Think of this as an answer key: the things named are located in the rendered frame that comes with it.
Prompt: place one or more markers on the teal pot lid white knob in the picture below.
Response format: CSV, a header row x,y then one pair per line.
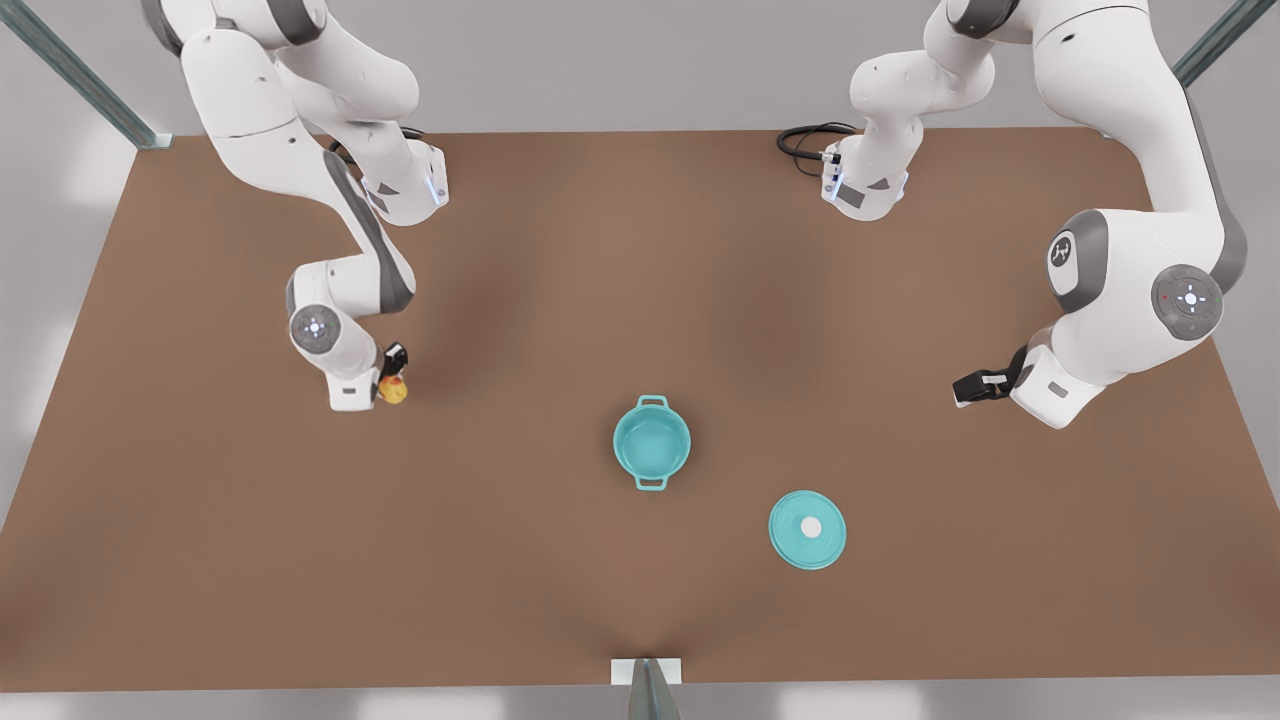
x,y
806,530

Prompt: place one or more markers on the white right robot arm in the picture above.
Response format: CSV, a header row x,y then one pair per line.
x,y
260,120

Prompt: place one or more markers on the yellow-brown potato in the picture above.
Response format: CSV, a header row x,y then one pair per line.
x,y
393,391

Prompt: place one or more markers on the silver frame post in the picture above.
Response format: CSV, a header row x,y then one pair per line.
x,y
80,75
648,690
1220,40

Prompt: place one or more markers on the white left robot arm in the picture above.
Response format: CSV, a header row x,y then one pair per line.
x,y
1120,110

